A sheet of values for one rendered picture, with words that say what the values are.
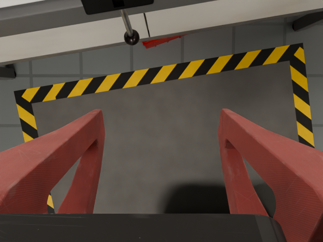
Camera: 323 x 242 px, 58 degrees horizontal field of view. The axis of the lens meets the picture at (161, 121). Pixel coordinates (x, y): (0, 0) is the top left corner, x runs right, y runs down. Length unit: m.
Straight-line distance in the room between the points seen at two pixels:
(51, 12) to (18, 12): 0.03
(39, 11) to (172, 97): 0.89
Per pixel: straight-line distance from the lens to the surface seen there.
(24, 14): 0.34
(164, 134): 1.18
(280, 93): 1.26
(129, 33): 0.26
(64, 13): 0.34
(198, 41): 1.19
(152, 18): 0.59
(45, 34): 0.61
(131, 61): 1.18
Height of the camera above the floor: 1.17
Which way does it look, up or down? 84 degrees down
